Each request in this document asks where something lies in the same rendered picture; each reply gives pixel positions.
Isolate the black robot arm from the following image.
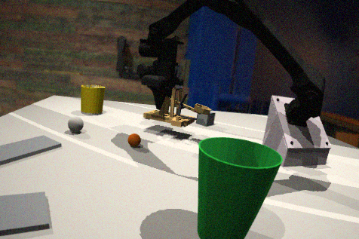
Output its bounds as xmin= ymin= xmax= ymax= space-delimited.
xmin=139 ymin=0 xmax=326 ymax=127

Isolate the green plastic cup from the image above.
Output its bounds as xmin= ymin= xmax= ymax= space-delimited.
xmin=197 ymin=137 xmax=283 ymax=239

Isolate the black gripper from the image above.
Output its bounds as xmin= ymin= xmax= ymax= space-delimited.
xmin=142 ymin=57 xmax=183 ymax=110

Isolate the white ball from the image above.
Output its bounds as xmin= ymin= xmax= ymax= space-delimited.
xmin=68 ymin=116 xmax=84 ymax=132

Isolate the orange ball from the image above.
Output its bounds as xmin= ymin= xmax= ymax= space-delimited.
xmin=128 ymin=133 xmax=141 ymax=147

